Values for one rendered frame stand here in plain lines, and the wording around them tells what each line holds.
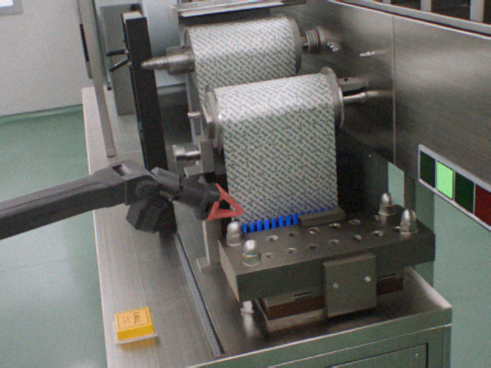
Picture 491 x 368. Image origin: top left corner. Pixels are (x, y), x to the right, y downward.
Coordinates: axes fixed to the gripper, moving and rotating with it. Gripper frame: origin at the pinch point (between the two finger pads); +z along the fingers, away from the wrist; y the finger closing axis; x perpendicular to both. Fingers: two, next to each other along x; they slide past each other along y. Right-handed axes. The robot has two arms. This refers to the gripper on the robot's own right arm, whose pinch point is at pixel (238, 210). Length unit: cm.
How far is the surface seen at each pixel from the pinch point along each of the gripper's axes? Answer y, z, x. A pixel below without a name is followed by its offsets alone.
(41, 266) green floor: -213, -6, -126
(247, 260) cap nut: 17.5, -1.2, -3.5
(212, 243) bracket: -7.8, 0.8, -11.4
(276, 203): 0.2, 7.0, 4.2
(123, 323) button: 10.9, -16.3, -25.9
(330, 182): 0.3, 16.2, 12.7
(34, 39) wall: -556, -48, -62
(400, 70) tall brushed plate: 12.6, 12.6, 39.4
